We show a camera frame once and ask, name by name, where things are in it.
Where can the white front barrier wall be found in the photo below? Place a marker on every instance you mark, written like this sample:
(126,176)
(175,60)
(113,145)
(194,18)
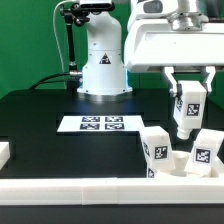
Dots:
(112,191)

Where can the white left barrier block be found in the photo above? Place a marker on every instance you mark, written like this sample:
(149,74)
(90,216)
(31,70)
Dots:
(4,153)

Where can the black camera on mount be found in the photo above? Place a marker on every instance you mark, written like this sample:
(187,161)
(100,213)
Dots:
(96,4)

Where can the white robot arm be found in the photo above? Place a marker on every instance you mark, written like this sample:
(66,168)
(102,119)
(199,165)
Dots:
(104,73)

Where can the white marker sheet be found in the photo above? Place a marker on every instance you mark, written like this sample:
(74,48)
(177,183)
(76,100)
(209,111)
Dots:
(72,124)

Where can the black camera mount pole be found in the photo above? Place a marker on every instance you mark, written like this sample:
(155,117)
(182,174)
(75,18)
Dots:
(73,15)

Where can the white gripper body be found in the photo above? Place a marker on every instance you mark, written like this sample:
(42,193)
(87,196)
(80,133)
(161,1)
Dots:
(152,44)

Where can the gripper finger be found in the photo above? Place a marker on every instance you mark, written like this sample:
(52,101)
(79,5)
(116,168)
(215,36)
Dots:
(208,73)
(175,89)

